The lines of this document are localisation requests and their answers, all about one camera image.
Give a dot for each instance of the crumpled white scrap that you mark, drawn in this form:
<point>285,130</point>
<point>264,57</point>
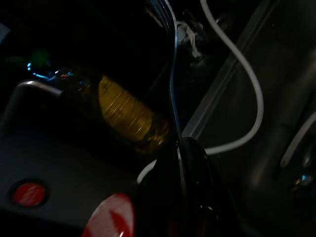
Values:
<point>190,34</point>

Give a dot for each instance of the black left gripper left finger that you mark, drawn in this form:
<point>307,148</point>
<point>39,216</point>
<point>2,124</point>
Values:
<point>160,197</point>

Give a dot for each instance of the small shiny metal object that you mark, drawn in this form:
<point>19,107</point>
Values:
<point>304,179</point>

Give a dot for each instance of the red and white round lid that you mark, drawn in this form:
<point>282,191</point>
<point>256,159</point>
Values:
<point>111,217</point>

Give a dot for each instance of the small round red lid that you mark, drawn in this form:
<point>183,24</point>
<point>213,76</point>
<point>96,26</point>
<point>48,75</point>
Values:
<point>29,194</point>

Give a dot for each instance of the grey metal tray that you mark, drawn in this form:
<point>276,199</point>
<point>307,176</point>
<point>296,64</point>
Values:
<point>61,168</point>

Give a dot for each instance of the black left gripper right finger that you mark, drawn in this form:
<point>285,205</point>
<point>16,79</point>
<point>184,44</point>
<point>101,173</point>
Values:
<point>205,187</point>

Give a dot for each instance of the oil bottle with yellow label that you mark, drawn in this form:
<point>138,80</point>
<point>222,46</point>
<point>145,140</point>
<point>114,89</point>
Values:
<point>123,108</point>

